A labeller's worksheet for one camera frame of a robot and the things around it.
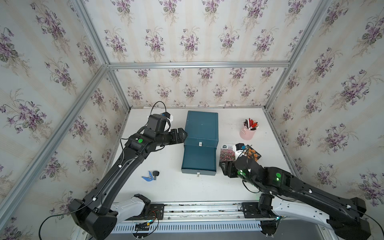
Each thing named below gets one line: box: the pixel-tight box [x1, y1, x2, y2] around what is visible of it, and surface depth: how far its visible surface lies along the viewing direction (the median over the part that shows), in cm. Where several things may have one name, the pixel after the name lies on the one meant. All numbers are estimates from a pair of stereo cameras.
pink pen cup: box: [239, 125, 257, 141], surface depth 98 cm
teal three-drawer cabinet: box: [181, 110, 219, 176], surface depth 83 cm
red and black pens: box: [242, 118, 259, 130], surface depth 99 cm
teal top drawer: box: [184, 138, 219, 148], surface depth 80 cm
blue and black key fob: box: [141, 170, 160, 182], surface depth 85 cm
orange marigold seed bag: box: [245, 144, 262, 162], surface depth 95 cm
